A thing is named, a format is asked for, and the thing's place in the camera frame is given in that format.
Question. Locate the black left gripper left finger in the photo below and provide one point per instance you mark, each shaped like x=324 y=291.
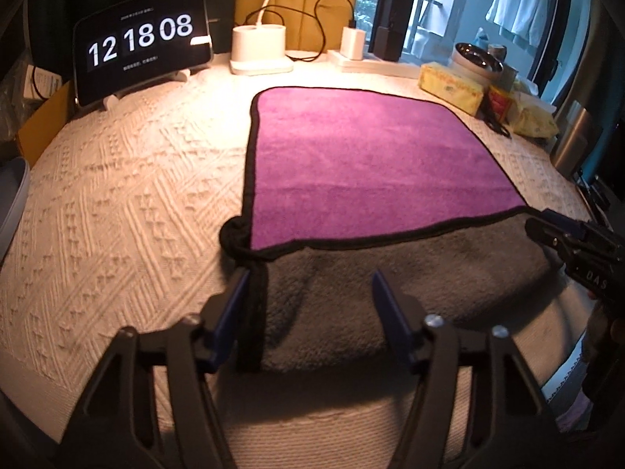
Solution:
x=222 y=320

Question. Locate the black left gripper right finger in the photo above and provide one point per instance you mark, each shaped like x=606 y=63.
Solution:
x=401 y=317

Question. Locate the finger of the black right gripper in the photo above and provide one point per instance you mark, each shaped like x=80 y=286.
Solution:
x=548 y=236
x=562 y=222

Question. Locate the purple and grey towel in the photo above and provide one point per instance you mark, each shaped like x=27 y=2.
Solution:
x=340 y=183

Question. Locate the steel thermos bottle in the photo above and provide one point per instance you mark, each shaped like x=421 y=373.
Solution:
x=578 y=134

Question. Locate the yellow wipes pack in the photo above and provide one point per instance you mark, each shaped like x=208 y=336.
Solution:
x=530 y=117

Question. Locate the black scissors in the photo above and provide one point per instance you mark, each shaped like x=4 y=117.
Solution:
x=490 y=118

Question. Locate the orange can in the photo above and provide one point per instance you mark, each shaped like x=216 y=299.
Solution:
x=501 y=101

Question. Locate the stainless steel bowl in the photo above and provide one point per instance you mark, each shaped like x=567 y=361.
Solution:
x=475 y=60

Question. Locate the yellow tissue pack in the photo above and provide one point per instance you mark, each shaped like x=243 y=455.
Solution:
x=451 y=87

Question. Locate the white hanging shirt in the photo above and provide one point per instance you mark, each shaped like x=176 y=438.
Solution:
x=525 y=20

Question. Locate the grey plastic basin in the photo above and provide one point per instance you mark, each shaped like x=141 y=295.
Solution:
x=15 y=182

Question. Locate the white charger plug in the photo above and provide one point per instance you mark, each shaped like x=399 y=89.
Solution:
x=352 y=42

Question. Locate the cardboard box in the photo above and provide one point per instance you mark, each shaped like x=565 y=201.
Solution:
x=48 y=120

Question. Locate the white desk lamp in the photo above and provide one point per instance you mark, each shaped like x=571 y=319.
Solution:
x=259 y=49

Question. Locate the tablet showing clock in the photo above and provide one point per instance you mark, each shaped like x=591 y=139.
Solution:
x=135 y=42

